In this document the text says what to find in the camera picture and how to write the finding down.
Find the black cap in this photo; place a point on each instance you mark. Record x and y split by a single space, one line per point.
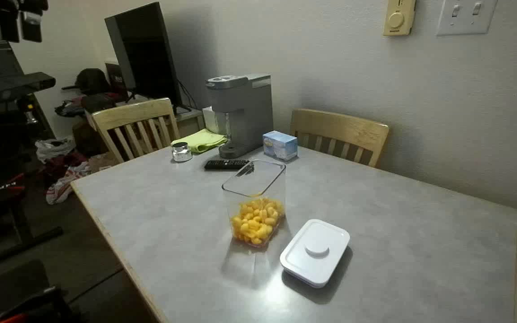
91 79

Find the clear plastic water tank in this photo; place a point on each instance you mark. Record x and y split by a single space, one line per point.
211 119

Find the pile of clothes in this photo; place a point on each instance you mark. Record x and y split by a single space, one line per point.
62 180

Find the white container lid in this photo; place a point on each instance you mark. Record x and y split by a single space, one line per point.
315 252

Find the black bar camera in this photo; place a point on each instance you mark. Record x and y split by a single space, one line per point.
19 83

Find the yellow snack pieces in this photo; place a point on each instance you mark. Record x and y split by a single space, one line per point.
258 223

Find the grey coffee maker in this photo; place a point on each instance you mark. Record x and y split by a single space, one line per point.
243 110

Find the white light switch plate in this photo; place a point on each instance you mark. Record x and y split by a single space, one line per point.
466 15

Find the clear plastic container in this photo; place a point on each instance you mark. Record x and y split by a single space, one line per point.
272 191

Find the lime green cloth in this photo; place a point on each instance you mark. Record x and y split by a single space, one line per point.
202 140

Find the black red bag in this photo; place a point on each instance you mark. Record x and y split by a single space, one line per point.
37 306

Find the black flat screen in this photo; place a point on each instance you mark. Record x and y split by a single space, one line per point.
145 54

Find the blue white cardboard box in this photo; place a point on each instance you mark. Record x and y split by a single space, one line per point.
281 146

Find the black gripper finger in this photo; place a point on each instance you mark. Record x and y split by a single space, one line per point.
8 18
33 20

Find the light wooden chair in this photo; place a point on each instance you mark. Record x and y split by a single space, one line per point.
134 115
342 128

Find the black stand frame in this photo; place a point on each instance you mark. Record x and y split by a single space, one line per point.
8 198

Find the black remote control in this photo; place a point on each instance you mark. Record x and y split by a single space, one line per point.
225 164

